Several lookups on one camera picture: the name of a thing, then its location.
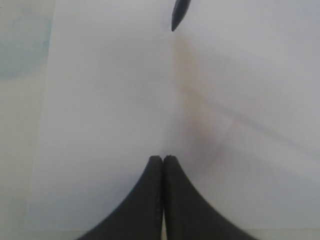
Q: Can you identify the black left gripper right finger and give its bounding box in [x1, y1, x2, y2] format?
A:
[162, 155, 255, 240]

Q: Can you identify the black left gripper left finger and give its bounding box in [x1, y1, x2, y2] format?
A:
[79, 155, 164, 240]

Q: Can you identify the white paper sheet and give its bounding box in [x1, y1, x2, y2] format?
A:
[25, 0, 320, 231]

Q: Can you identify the black thin paintbrush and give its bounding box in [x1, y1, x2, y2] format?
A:
[171, 0, 191, 32]

